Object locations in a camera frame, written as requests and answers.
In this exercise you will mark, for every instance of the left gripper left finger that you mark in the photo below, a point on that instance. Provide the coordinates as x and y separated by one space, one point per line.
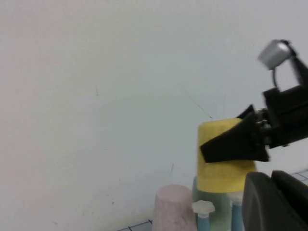
260 211

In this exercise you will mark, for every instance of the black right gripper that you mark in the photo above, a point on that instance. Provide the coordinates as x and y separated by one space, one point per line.
288 115

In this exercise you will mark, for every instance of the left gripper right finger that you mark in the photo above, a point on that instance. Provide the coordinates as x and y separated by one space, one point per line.
296 192

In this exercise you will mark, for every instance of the yellow plastic cup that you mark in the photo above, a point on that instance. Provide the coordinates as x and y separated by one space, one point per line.
221 178

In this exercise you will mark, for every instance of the green plastic cup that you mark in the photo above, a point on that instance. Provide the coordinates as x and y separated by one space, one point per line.
221 209

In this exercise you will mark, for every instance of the blue cup stand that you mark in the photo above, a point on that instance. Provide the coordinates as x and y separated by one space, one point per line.
203 222

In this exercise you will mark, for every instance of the pink plastic cup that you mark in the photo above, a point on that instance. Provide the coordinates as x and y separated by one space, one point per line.
173 209

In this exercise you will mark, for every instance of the grey checkered tablecloth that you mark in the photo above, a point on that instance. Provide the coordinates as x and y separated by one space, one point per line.
142 227

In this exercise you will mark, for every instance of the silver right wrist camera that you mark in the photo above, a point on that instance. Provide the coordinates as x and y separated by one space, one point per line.
274 54

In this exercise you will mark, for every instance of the black right camera bracket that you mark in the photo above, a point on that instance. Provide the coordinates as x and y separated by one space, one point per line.
298 69

